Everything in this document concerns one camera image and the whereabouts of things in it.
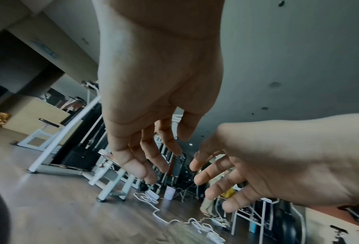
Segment person's left hand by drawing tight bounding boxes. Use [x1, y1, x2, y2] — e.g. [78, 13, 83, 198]
[91, 0, 226, 186]

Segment flat white power strip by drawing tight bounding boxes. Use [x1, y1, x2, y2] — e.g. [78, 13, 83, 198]
[144, 189, 161, 201]

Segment beige reception counter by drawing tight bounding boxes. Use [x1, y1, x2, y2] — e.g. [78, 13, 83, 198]
[3, 94, 73, 137]

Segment black elliptical trainer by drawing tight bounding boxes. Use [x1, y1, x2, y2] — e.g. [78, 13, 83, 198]
[269, 199, 307, 244]

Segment white green power strip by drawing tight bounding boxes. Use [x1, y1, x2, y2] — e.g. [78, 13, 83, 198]
[210, 217, 229, 228]
[205, 232, 226, 244]

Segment looped white cable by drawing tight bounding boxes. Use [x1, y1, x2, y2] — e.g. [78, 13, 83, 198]
[133, 191, 186, 225]

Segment purple waste bin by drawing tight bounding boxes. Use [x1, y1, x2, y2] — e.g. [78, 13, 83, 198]
[163, 187, 178, 201]

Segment person's right hand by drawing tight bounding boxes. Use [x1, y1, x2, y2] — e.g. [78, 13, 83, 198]
[189, 113, 359, 214]

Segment white folding table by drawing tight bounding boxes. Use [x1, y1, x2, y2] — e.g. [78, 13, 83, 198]
[230, 197, 282, 237]

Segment tangled white cable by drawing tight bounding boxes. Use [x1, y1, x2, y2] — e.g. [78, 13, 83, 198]
[184, 209, 228, 241]

